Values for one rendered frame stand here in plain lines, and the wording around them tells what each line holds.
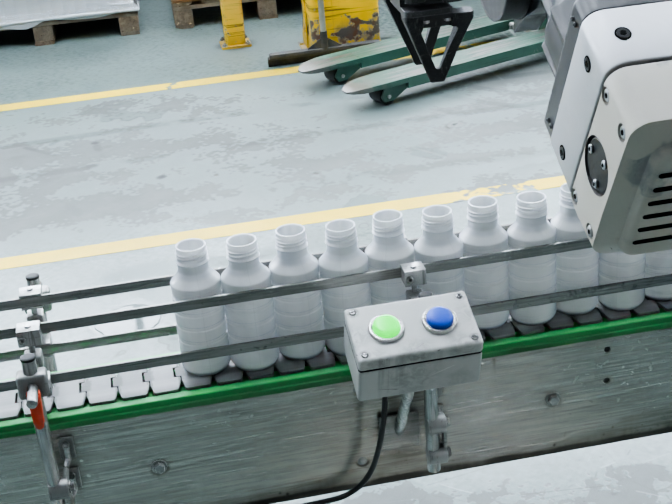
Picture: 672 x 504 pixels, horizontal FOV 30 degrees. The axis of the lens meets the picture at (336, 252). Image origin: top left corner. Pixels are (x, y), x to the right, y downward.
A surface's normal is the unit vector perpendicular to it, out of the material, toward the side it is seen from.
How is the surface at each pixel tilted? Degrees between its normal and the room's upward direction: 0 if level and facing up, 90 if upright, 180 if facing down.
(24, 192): 0
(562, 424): 90
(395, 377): 110
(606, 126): 90
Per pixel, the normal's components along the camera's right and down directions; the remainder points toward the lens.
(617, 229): -0.39, 0.77
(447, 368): 0.20, 0.70
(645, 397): 0.19, 0.42
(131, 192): -0.07, -0.90
